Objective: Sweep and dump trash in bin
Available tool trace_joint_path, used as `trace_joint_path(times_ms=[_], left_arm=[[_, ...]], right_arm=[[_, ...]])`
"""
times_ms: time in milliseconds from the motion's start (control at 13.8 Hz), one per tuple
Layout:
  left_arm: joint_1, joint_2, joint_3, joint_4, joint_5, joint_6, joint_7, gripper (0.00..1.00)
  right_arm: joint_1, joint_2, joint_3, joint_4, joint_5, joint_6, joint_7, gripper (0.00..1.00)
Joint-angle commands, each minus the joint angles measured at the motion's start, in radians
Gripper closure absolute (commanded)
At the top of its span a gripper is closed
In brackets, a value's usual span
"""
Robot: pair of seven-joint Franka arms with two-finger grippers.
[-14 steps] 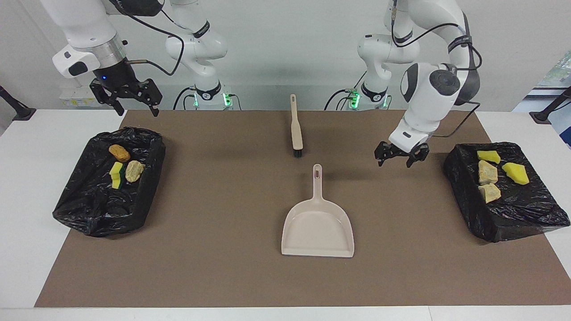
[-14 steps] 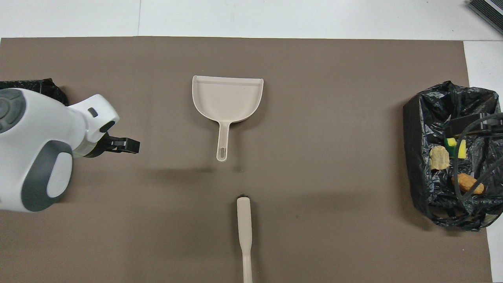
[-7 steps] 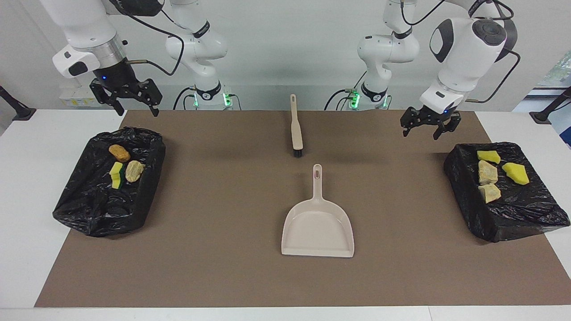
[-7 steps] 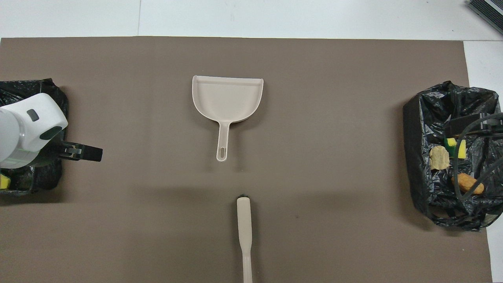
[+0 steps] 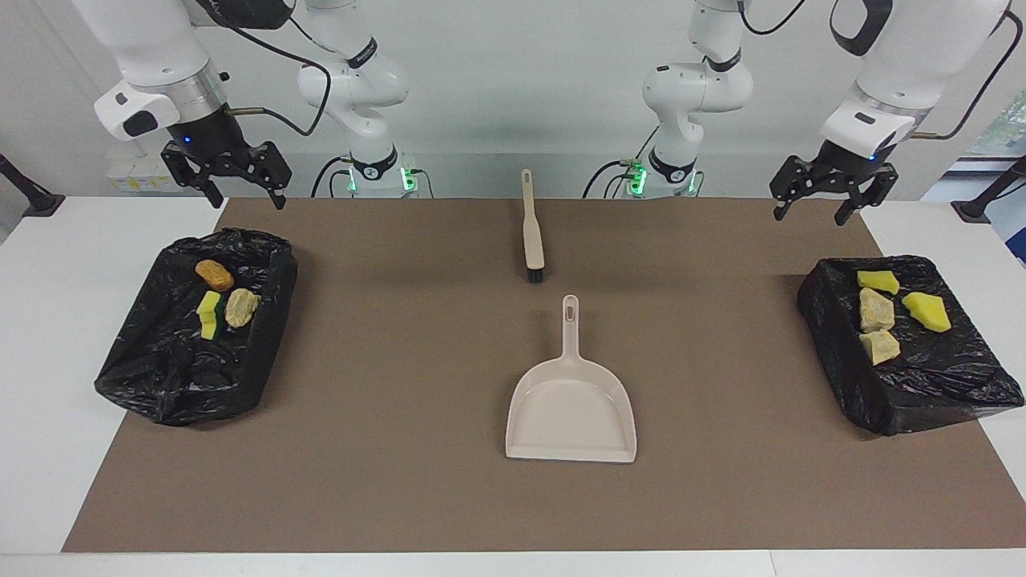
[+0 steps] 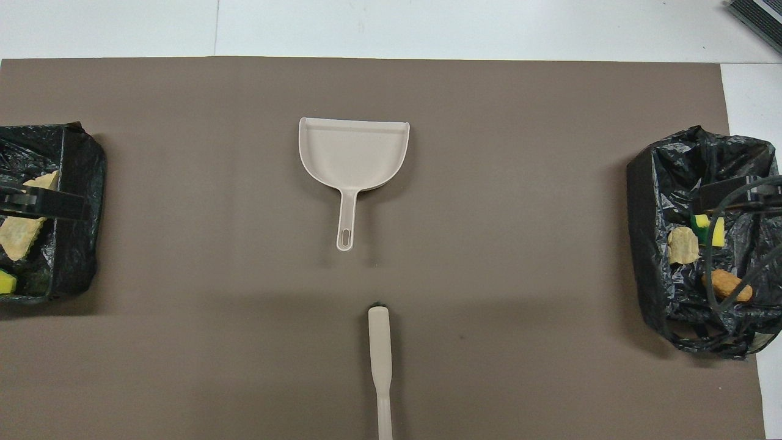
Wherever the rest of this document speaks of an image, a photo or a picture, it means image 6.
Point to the yellow sponge with notch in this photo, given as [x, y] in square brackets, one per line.
[718, 233]

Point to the large yellow sponge piece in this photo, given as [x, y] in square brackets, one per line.
[6, 282]

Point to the brown toy bread bun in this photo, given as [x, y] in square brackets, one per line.
[730, 286]

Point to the beige plastic dustpan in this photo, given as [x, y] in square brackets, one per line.
[354, 153]

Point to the beige hand brush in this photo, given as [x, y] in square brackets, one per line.
[379, 342]

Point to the bin lined with black bag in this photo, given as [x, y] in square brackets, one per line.
[73, 171]
[666, 183]

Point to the grey ribbed device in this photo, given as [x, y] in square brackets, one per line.
[760, 15]

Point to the brown paper table mat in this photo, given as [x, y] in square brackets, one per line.
[427, 122]

